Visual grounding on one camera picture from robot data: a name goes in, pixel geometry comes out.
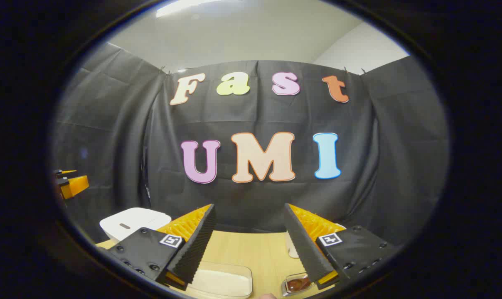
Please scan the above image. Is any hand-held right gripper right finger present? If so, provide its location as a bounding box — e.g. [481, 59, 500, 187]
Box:
[284, 203, 402, 290]

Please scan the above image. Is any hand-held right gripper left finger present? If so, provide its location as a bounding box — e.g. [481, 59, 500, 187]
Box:
[108, 203, 217, 291]

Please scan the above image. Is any brown wooden spoon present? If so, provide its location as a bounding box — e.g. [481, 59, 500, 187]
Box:
[286, 277, 313, 292]

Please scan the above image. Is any clear box of white rice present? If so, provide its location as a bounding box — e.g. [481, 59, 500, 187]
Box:
[187, 262, 253, 299]

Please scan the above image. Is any white rice cooker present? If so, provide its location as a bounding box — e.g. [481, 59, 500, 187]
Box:
[99, 208, 172, 243]

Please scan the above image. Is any white toaster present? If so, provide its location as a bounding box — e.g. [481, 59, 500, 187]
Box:
[285, 223, 347, 259]

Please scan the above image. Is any black backdrop cloth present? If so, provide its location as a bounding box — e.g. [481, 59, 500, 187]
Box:
[52, 42, 449, 245]

